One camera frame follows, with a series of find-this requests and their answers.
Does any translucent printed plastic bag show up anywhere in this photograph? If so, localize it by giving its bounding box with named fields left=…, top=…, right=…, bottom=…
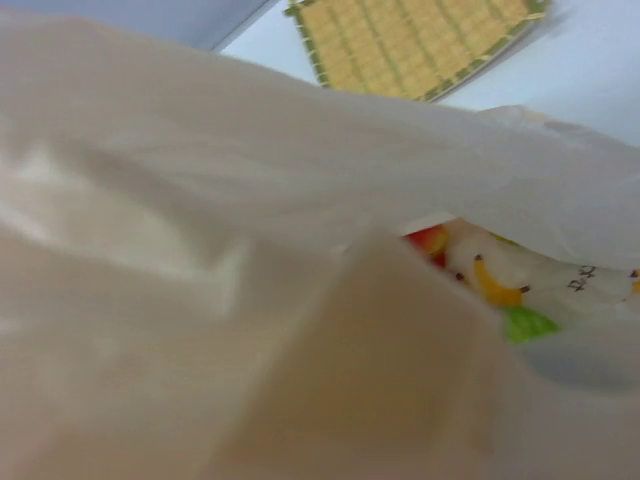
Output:
left=1, top=9, right=639, bottom=479

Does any yellow woven bamboo mat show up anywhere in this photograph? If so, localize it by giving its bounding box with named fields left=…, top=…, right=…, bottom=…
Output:
left=284, top=0, right=549, bottom=102

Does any green fake apple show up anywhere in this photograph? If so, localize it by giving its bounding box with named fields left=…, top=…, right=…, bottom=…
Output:
left=502, top=306, right=560, bottom=344

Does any red fake cherry tomatoes bunch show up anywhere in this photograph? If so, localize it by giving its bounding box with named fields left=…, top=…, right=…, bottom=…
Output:
left=403, top=224, right=449, bottom=269

